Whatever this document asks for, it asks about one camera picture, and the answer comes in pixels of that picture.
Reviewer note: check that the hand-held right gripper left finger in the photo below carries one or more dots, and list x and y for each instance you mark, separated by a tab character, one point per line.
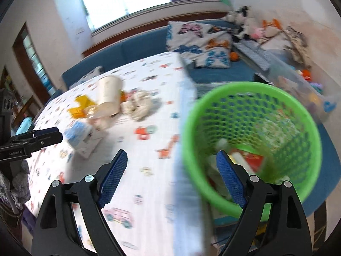
113	178

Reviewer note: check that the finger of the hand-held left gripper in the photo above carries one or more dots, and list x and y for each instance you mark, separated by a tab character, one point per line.
50	140
37	133

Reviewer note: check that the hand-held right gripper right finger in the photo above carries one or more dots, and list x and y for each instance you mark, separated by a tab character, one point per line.
230	181

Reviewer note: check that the white blue milk carton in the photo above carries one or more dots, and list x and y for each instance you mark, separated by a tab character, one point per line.
82	138

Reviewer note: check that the yellow foil wrapper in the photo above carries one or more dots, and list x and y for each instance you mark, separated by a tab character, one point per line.
81	106

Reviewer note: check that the beige paper cup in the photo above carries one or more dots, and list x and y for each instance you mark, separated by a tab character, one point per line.
109	93

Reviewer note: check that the white wrapper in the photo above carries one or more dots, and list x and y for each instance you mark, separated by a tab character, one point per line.
135	104

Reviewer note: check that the green plastic mesh basket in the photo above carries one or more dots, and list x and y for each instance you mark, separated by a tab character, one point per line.
293	128

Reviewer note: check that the blue wet wipes pack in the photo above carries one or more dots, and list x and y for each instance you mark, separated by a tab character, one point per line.
25	126

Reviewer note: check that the dark wooden chair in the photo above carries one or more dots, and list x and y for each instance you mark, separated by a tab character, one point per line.
25	109

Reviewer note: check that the printed white tablecloth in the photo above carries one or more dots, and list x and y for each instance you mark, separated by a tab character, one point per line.
149	112

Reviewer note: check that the small black device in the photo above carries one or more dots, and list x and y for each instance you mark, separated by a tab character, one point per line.
262	78

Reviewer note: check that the clear plastic storage box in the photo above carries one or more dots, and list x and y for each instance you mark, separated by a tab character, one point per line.
301	90

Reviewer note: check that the blue sofa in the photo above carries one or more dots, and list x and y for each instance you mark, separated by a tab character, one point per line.
133	50

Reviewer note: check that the small orange ball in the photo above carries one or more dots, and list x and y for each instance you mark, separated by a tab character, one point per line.
234	56

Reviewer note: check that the black white patterned cloth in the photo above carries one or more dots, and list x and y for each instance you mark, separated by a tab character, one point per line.
253	54

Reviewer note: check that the large butterfly print pillow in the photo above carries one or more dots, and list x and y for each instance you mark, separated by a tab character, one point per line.
197	45

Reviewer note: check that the wooden window ledge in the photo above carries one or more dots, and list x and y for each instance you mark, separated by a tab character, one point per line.
149	32

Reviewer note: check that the black white cow plush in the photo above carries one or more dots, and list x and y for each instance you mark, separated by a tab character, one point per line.
242	33

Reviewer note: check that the pink plush toy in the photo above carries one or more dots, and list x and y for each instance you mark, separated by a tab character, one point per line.
257	32

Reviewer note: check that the window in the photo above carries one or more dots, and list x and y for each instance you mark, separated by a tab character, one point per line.
120	0

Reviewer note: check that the orange fox plush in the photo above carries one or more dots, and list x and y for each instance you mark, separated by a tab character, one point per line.
271	26

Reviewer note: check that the grey white dog plush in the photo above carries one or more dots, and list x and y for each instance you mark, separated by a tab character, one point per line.
230	16

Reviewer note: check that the black white mouse plush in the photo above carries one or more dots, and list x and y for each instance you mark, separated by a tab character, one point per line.
243	13

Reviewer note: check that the dark wooden door frame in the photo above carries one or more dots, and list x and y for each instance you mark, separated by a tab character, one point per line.
18	58

